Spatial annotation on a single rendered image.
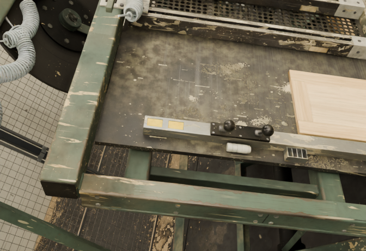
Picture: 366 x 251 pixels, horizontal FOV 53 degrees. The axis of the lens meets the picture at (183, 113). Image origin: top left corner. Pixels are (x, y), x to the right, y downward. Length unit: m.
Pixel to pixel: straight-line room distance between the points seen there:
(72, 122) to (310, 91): 0.89
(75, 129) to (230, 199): 0.50
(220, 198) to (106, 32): 0.73
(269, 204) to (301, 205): 0.10
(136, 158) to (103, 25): 0.53
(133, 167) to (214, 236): 1.96
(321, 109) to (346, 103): 0.12
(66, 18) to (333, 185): 1.38
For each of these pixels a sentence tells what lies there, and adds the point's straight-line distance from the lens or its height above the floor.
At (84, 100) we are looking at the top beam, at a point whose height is 1.83.
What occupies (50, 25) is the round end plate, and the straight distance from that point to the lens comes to 1.86.
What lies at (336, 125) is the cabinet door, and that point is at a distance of 1.44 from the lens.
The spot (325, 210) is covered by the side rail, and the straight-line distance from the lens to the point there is 1.19.
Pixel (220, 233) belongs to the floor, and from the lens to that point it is 3.05.
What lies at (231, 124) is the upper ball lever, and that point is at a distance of 1.10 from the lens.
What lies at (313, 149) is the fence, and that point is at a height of 1.19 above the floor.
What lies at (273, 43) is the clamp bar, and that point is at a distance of 1.63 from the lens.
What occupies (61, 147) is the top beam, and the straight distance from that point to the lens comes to 1.09.
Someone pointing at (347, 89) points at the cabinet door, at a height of 1.03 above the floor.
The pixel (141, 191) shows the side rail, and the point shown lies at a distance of 1.07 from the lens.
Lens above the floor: 2.22
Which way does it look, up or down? 33 degrees down
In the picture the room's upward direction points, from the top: 55 degrees counter-clockwise
